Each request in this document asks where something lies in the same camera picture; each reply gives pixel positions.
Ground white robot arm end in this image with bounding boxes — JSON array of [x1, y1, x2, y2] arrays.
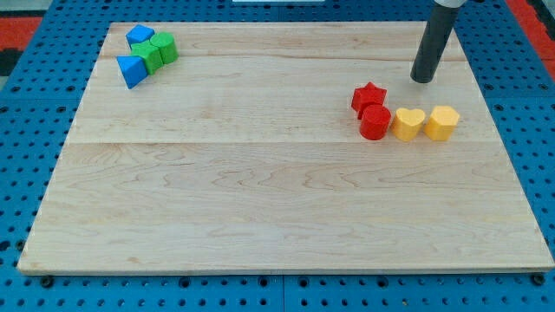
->
[[434, 0, 467, 9]]

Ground yellow hexagon block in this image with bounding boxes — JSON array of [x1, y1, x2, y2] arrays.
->
[[423, 106, 460, 141]]

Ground light wooden board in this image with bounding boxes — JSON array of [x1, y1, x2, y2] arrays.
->
[[17, 22, 554, 276]]

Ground red cylinder block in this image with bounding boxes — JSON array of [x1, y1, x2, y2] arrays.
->
[[359, 105, 391, 140]]

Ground red star block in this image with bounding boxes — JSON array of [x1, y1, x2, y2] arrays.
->
[[351, 82, 387, 120]]

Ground yellow heart block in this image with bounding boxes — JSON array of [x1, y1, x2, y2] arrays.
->
[[390, 107, 426, 142]]

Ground green cylinder block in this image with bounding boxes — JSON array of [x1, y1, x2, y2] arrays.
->
[[149, 32, 179, 64]]

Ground green star block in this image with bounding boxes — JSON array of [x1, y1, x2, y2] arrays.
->
[[131, 41, 164, 75]]

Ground blue triangle block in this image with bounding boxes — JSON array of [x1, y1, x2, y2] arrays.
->
[[116, 55, 148, 89]]

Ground blue cube block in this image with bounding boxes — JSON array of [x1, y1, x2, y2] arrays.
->
[[126, 24, 155, 46]]

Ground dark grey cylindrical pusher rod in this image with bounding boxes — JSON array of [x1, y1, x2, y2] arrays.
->
[[410, 1, 460, 83]]

